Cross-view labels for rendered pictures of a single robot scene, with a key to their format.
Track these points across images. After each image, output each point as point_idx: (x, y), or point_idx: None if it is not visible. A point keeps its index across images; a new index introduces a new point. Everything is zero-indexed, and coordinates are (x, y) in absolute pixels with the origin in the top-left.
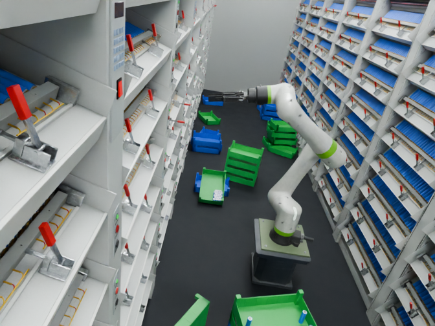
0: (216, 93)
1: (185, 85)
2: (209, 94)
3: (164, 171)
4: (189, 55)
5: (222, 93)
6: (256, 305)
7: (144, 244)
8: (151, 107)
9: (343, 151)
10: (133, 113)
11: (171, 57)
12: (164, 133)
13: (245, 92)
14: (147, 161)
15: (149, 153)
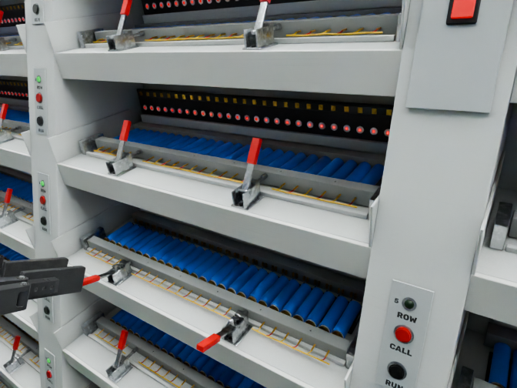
0: (50, 269)
1: (360, 352)
2: (79, 265)
3: (51, 322)
4: (477, 232)
5: (24, 276)
6: None
7: (14, 360)
8: (4, 132)
9: None
10: (13, 132)
11: (31, 70)
12: (34, 219)
13: None
14: (6, 212)
15: (4, 201)
